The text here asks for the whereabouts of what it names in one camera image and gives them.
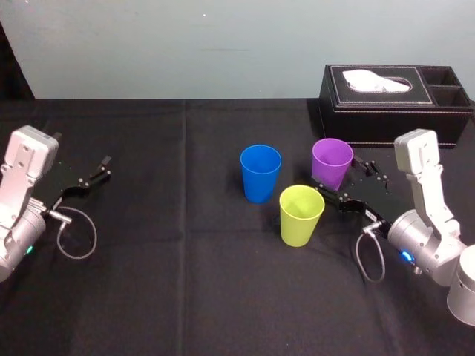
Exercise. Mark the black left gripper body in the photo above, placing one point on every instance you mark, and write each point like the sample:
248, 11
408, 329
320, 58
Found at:
59, 178

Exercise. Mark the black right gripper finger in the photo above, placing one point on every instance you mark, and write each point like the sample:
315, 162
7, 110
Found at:
371, 168
345, 204

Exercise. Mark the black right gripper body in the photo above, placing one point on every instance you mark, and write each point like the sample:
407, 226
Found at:
386, 200

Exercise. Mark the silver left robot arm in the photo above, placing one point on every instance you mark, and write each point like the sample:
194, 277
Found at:
18, 181

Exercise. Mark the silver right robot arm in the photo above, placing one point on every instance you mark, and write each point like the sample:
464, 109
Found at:
423, 237

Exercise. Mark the purple plastic cup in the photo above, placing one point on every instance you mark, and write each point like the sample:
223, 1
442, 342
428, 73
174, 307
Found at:
330, 172

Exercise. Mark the black leather tissue box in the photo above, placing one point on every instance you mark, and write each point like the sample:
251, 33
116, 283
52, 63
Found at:
371, 118

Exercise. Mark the yellow-green plastic cup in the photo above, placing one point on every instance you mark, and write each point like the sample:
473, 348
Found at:
298, 230

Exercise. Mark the dark panel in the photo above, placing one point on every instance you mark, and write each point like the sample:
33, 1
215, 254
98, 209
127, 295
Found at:
13, 74

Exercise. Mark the white tissue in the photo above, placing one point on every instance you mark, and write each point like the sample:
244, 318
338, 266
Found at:
375, 81

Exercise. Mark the blue plastic cup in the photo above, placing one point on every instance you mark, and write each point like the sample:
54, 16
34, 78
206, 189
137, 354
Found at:
259, 185

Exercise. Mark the black table cloth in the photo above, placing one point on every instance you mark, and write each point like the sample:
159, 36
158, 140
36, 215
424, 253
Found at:
185, 289

